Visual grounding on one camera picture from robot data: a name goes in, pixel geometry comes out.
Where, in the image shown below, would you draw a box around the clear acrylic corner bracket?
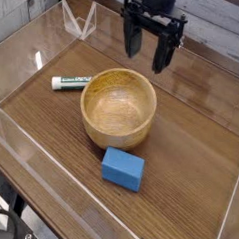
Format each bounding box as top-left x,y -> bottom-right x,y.
61,0 -> 97,40

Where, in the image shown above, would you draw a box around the white green marker tube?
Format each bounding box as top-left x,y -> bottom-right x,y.
51,76 -> 92,91

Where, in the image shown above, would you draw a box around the black cable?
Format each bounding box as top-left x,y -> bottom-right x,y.
0,208 -> 22,239

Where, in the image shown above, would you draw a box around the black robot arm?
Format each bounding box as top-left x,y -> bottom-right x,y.
121,0 -> 188,74

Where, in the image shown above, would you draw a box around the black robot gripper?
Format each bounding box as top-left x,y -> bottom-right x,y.
122,0 -> 188,74

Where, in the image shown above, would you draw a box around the blue rectangular block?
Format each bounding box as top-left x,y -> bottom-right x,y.
101,147 -> 145,192

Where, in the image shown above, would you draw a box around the brown wooden bowl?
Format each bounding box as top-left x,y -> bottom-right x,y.
80,68 -> 157,150

